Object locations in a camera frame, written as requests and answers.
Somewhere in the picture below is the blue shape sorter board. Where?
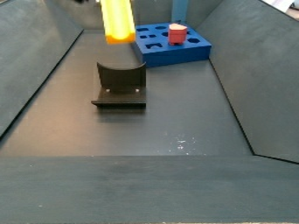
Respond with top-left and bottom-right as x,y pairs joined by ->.
133,23 -> 212,67

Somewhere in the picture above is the black curved fixture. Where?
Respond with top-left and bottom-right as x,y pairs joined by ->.
91,63 -> 146,108

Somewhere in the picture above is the red pentagon block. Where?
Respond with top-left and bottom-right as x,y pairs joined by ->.
169,24 -> 188,46

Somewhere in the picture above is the yellow arch block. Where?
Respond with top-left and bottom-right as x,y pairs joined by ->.
101,0 -> 137,44

